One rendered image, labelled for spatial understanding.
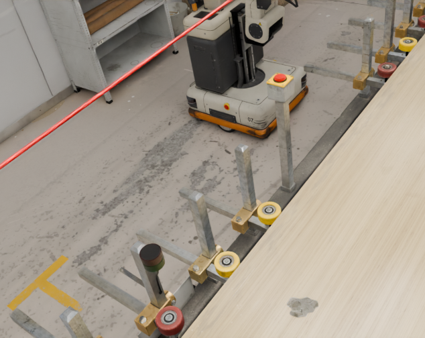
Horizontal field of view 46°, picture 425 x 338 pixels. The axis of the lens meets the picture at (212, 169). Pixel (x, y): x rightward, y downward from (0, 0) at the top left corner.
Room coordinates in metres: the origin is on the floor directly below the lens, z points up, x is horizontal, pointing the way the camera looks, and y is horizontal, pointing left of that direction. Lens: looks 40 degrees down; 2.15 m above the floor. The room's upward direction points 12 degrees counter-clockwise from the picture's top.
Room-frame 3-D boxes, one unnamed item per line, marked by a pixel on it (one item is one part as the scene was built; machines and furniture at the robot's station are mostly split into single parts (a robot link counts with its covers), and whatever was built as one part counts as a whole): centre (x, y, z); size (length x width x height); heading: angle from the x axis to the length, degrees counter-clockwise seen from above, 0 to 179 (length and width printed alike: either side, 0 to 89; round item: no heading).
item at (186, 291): (0.97, 0.24, 0.75); 0.26 x 0.01 x 0.10; 136
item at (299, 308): (0.80, -0.17, 0.91); 0.09 x 0.07 x 0.02; 80
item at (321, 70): (2.04, -0.72, 0.81); 0.43 x 0.03 x 0.04; 46
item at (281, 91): (1.48, -0.29, 1.18); 0.07 x 0.07 x 0.08; 46
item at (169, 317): (0.85, 0.21, 0.85); 0.08 x 0.08 x 0.11
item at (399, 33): (2.35, -1.14, 0.83); 0.14 x 0.06 x 0.05; 136
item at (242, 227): (1.28, -0.09, 0.81); 0.14 x 0.06 x 0.05; 136
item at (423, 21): (2.26, -1.21, 0.85); 0.08 x 0.08 x 0.11
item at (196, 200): (1.12, 0.07, 0.87); 0.04 x 0.04 x 0.48; 46
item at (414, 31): (2.40, -1.06, 0.83); 0.43 x 0.03 x 0.04; 46
